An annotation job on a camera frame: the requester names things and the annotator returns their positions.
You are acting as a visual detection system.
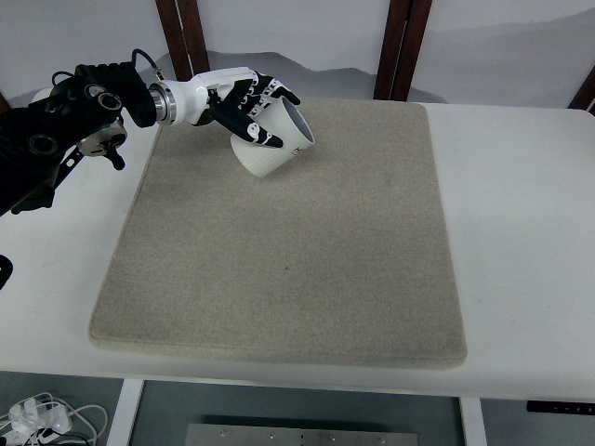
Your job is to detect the white ribbed cup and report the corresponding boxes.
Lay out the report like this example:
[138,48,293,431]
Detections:
[231,97,315,177]

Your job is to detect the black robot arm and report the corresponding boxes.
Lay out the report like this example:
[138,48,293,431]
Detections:
[1,59,300,215]

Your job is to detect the right brown wooden post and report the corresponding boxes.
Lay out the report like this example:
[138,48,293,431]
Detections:
[373,0,432,101]

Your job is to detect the far right brown post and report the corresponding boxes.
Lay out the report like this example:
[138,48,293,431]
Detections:
[568,67,595,114]

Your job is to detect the black control panel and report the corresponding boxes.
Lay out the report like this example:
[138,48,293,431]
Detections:
[526,400,595,416]

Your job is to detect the white power adapter with cables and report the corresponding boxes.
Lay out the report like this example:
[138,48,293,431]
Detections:
[1,392,110,445]

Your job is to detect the left brown wooden post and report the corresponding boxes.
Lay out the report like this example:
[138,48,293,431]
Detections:
[155,0,211,81]

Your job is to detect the white table leg frame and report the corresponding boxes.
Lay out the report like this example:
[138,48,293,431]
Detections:
[106,379,144,446]

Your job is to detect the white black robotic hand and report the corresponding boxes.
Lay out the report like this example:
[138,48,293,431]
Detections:
[149,67,301,149]

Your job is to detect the brown wooden post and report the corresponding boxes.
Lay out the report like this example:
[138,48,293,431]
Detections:
[155,0,211,81]
[373,0,432,101]

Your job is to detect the beige felt mat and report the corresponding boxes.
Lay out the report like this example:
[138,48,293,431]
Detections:
[88,99,467,369]

